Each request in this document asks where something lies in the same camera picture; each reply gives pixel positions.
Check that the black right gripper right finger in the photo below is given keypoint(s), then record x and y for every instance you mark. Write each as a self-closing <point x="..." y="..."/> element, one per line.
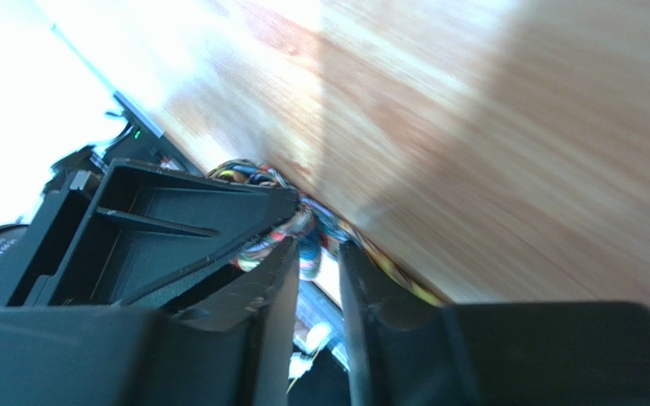
<point x="404" y="351"/>

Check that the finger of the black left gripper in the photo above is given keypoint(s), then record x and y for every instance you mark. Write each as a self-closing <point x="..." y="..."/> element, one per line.
<point x="140" y="235"/>

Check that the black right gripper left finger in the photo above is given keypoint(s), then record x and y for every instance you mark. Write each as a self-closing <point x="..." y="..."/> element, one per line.
<point x="233" y="348"/>

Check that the colourful patterned tie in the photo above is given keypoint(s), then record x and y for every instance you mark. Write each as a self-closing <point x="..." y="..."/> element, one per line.
<point x="318" y="230"/>

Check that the aluminium frame rail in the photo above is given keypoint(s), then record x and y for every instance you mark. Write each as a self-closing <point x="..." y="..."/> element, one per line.
<point x="130" y="110"/>

